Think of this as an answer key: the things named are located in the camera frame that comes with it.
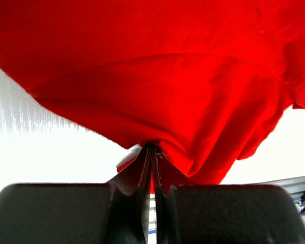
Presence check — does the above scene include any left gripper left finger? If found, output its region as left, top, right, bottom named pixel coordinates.
left=0, top=145, right=152, bottom=244

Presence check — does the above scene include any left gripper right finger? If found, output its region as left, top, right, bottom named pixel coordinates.
left=151, top=147, right=305, bottom=243

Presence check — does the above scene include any red t shirt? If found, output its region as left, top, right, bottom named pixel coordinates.
left=0, top=1, right=305, bottom=184

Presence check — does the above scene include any aluminium mounting rail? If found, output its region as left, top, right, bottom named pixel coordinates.
left=260, top=176, right=305, bottom=205

